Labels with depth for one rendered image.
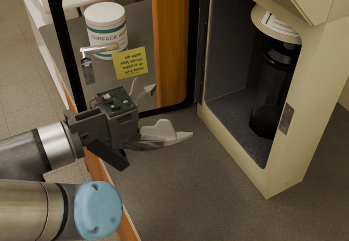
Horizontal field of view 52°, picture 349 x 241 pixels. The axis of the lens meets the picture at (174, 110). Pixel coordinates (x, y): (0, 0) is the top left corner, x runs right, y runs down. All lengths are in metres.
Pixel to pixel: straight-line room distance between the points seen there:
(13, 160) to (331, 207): 0.68
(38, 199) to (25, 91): 2.29
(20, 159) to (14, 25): 2.94
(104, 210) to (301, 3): 0.37
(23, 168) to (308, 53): 0.47
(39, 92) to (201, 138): 1.86
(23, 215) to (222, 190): 0.54
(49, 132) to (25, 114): 1.95
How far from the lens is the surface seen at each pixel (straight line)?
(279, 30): 0.68
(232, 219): 0.85
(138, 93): 0.70
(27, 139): 0.60
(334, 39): 0.60
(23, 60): 3.03
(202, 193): 0.88
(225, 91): 0.99
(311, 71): 0.61
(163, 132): 0.62
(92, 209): 0.48
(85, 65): 0.80
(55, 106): 2.53
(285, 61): 0.75
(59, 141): 0.60
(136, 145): 0.62
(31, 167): 0.60
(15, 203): 0.45
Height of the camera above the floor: 1.68
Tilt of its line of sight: 45 degrees down
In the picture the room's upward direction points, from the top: straight up
